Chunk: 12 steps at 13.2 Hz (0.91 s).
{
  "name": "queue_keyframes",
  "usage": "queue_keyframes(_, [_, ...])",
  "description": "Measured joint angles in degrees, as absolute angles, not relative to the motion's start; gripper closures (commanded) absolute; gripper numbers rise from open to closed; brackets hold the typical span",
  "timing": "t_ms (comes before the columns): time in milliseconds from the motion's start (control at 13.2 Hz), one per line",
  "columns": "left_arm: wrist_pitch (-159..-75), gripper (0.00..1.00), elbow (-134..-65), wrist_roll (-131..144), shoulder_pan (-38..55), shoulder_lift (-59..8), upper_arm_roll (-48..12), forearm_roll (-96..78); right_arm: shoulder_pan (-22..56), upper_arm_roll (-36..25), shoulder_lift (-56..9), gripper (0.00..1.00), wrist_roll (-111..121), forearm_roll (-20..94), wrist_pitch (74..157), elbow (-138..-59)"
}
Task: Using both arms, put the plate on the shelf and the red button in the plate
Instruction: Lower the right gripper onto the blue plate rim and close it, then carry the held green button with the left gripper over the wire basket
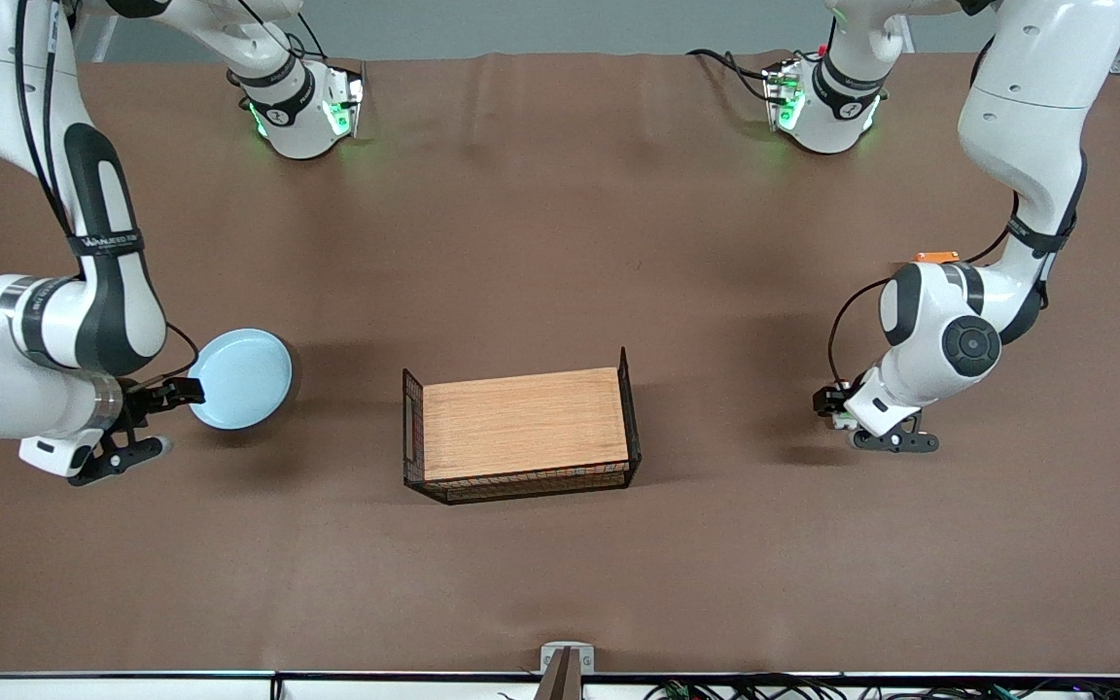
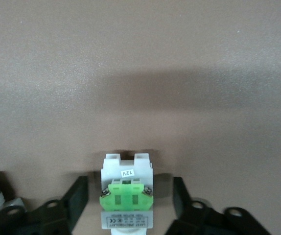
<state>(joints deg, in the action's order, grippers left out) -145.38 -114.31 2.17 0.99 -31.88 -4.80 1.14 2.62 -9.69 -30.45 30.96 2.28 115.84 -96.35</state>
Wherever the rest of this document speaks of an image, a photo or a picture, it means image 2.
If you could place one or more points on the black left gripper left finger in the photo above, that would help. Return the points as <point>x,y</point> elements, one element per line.
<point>64,215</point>

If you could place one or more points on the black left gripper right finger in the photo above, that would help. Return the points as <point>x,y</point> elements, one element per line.
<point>196,220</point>

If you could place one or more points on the red push button green block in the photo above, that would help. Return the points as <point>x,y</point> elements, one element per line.
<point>125,195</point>

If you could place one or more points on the brown table mat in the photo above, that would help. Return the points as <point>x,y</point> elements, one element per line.
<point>140,73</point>

